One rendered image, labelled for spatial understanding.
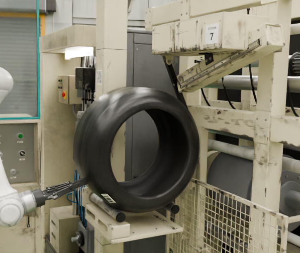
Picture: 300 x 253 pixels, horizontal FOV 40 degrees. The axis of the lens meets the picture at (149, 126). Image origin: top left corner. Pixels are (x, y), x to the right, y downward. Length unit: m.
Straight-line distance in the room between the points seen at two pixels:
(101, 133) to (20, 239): 1.00
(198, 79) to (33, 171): 1.08
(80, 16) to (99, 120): 9.58
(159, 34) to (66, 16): 9.13
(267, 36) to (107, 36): 0.82
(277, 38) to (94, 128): 0.83
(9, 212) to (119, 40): 1.04
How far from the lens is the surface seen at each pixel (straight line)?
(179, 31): 1.96
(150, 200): 1.86
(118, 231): 1.85
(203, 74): 2.00
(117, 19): 2.14
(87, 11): 11.26
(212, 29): 1.74
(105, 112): 1.74
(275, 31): 1.75
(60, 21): 11.19
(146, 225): 2.03
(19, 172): 2.43
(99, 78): 2.15
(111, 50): 2.11
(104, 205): 1.96
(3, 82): 1.91
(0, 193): 1.61
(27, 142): 2.40
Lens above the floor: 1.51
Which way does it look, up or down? 7 degrees down
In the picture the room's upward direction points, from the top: 1 degrees clockwise
